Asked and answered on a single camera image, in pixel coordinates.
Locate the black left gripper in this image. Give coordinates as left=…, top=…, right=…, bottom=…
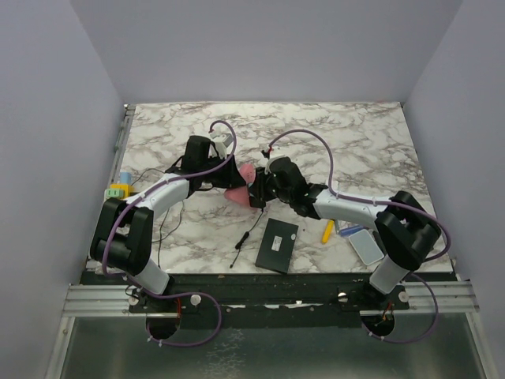
left=200, top=154, right=246, bottom=190

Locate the pink power strip socket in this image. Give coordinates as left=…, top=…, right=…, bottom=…
left=224, top=163, right=256, bottom=208

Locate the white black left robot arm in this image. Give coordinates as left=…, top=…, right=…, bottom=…
left=90, top=136, right=245, bottom=312

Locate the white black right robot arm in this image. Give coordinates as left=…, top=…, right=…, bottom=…
left=249, top=157, right=445, bottom=309

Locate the yellow plug adapter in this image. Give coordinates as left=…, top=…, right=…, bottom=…
left=107, top=183, right=134, bottom=199

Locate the green plug adapter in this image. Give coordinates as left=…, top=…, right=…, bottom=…
left=104, top=188, right=125, bottom=199

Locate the black rectangular box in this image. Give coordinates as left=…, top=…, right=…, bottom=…
left=255, top=218, right=298, bottom=274

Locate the blue red screwdriver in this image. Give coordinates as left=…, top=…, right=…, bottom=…
left=339, top=225, right=364, bottom=237

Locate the white grey phone case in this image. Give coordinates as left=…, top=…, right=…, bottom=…
left=349, top=230, right=384, bottom=266

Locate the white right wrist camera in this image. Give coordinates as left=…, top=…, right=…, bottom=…
left=264, top=155, right=284, bottom=174

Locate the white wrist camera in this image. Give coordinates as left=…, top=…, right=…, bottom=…
left=264, top=155, right=284, bottom=174
left=210, top=131, right=234, bottom=159

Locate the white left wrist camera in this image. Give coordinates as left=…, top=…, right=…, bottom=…
left=210, top=131, right=234, bottom=159

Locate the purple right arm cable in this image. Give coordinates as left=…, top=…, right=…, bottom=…
left=266, top=129, right=453, bottom=344

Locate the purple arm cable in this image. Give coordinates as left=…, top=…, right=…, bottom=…
left=101, top=120, right=238, bottom=277
left=266, top=129, right=453, bottom=344

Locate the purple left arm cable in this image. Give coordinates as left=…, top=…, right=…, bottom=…
left=101, top=120, right=238, bottom=277

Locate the black adapter with cord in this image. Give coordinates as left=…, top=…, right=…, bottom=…
left=229, top=208, right=264, bottom=268

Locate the yellow handled utility knife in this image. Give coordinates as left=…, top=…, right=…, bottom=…
left=321, top=220, right=335, bottom=244

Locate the thin black cable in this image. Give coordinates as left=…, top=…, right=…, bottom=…
left=129, top=167, right=186, bottom=269

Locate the aluminium frame rail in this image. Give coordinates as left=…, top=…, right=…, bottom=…
left=62, top=285, right=130, bottom=317

